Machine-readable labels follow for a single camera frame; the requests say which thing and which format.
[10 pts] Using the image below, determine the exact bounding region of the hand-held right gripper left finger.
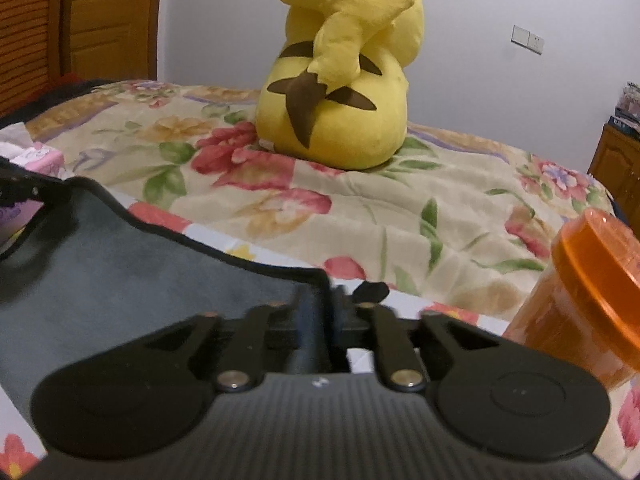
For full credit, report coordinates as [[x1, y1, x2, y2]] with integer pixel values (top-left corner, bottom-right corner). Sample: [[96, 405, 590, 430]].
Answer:
[[142, 285, 328, 394]]

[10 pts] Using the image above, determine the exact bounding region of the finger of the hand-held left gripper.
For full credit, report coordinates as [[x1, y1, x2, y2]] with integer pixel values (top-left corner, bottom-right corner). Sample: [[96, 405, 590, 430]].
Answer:
[[0, 157, 67, 211]]

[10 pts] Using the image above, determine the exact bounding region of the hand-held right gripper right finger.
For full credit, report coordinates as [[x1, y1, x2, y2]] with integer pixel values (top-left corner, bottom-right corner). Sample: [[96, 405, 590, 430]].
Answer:
[[330, 287, 501, 394]]

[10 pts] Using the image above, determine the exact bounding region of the grey towel with black edging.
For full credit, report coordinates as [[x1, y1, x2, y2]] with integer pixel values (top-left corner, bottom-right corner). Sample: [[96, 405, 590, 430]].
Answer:
[[0, 175, 388, 413]]

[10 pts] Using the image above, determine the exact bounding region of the pink patterned cloth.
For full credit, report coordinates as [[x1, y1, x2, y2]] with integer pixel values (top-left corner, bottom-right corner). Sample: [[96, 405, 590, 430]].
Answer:
[[10, 142, 67, 181]]

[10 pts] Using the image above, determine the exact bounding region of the floral blanket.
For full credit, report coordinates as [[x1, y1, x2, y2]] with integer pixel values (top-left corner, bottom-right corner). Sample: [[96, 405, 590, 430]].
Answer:
[[0, 79, 640, 480]]

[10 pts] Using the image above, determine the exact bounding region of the wooden louvered door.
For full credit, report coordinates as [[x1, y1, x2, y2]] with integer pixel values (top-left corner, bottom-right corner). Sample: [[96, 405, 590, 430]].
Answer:
[[0, 0, 68, 117]]

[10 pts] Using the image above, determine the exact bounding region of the wooden panel door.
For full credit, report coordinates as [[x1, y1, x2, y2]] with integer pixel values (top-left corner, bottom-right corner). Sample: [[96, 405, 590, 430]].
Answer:
[[62, 0, 166, 82]]

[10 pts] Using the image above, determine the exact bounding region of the yellow plush toy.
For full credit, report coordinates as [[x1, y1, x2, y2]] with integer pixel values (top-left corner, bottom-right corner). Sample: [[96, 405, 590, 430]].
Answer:
[[255, 0, 474, 171]]

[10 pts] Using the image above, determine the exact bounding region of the orange plastic jar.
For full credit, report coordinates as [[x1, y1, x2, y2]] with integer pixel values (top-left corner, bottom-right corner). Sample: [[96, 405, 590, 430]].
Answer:
[[502, 208, 640, 391]]

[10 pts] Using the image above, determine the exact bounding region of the wooden cabinet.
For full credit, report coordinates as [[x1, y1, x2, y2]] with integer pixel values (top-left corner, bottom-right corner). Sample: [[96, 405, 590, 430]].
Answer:
[[587, 122, 640, 223]]

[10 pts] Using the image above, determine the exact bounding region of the stack of books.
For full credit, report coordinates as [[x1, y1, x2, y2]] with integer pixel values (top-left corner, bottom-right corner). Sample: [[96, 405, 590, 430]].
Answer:
[[607, 82, 640, 140]]

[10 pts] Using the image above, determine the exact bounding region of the white wall switch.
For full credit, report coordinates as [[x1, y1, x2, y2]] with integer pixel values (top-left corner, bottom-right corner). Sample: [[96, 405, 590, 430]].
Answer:
[[511, 24, 545, 55]]

